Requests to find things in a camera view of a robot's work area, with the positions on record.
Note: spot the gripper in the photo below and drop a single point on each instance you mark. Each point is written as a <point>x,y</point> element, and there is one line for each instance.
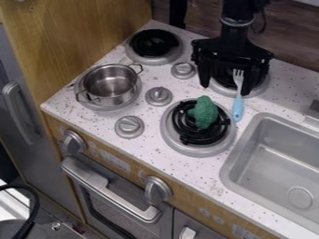
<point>231,49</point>

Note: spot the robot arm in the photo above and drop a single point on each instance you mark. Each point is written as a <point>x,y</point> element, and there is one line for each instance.
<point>236,12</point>

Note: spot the green toy broccoli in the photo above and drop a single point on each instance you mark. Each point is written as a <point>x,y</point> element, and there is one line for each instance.
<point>204,112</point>

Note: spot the toy stove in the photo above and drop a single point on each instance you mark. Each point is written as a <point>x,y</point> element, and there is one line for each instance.
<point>195,137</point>

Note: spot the toy sink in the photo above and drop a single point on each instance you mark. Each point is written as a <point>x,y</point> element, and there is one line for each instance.
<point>278,168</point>

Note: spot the silver pot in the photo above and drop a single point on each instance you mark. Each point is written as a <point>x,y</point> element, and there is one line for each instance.
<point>109,83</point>

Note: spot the grey toy fridge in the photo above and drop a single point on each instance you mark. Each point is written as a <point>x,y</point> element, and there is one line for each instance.
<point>25,130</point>

